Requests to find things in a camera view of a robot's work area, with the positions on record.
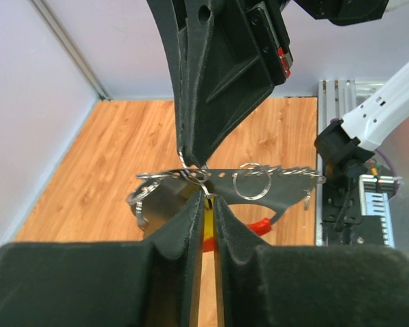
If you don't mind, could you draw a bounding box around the red-handled metal key organizer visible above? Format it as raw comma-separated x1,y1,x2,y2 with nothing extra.
126,163,326,237

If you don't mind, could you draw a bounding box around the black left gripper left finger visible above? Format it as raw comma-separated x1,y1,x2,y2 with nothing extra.
0,192,205,326

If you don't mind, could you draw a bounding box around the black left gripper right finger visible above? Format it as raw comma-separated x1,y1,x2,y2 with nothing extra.
213,197,409,326

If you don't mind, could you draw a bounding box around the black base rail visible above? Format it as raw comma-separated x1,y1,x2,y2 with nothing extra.
316,174,396,248

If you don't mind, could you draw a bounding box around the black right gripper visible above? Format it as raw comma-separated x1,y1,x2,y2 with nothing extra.
147,0,293,167

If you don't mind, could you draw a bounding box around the yellow tagged key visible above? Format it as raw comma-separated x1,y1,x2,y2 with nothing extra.
189,193,222,327

